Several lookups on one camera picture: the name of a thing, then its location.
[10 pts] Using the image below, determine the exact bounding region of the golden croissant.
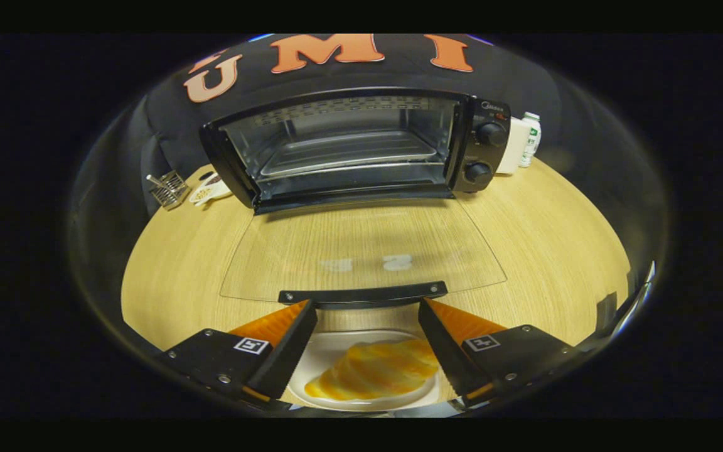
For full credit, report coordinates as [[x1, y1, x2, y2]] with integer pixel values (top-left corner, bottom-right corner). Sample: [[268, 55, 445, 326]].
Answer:
[[304, 339, 441, 401]]

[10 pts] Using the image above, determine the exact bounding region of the black backdrop cloth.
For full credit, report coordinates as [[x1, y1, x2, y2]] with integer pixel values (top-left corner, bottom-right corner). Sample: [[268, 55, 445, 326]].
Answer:
[[85, 34, 594, 220]]

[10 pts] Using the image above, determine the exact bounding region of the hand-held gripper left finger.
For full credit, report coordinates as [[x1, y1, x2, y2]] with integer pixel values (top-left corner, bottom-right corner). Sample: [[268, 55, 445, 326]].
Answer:
[[154, 299, 318, 409]]

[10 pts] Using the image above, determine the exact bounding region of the metal oven tray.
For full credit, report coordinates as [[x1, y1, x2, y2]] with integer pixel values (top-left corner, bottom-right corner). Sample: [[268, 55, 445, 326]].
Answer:
[[260, 131, 439, 183]]

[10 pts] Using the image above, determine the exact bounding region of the small white dish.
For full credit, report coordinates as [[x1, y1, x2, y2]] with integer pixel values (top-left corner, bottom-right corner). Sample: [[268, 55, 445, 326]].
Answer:
[[189, 173, 233, 207]]

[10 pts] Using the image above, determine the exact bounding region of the white green bottle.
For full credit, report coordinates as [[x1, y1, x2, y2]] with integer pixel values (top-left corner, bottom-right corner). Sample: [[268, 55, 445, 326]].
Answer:
[[520, 112, 542, 168]]

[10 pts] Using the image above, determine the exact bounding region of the white box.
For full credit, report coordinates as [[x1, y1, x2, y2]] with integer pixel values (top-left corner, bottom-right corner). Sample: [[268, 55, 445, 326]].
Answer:
[[497, 117, 532, 175]]

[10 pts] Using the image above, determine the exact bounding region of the white plate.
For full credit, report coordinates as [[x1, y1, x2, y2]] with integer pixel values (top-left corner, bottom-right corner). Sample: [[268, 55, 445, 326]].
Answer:
[[286, 330, 444, 412]]

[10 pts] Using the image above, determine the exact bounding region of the black oven knob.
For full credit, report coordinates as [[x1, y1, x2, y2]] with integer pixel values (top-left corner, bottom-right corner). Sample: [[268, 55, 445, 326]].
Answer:
[[476, 122, 508, 148], [465, 161, 494, 185]]

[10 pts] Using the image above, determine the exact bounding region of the small wire basket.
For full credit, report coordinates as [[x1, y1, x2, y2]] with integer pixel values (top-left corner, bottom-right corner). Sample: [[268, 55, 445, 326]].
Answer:
[[146, 169, 191, 210]]

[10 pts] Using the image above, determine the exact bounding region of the black toaster oven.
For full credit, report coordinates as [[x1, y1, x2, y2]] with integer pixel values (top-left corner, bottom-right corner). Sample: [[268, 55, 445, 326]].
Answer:
[[200, 87, 513, 309]]

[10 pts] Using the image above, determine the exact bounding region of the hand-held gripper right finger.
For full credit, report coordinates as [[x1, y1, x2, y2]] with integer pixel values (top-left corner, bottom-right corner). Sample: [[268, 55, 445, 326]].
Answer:
[[418, 298, 585, 402]]

